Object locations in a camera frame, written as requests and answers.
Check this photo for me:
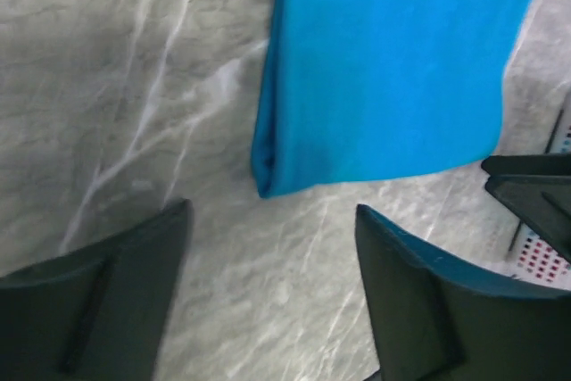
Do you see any teal blue t-shirt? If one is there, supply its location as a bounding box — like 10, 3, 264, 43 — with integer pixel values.
251, 0, 531, 198

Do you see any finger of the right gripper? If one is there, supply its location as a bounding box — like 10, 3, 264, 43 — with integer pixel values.
481, 153, 571, 260

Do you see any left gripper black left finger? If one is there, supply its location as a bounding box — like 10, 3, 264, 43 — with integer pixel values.
1, 199, 190, 380

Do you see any white plastic laundry basket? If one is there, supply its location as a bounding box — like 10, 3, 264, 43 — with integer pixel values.
507, 107, 570, 290

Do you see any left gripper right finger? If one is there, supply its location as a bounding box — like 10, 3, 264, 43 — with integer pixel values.
355, 204, 570, 380

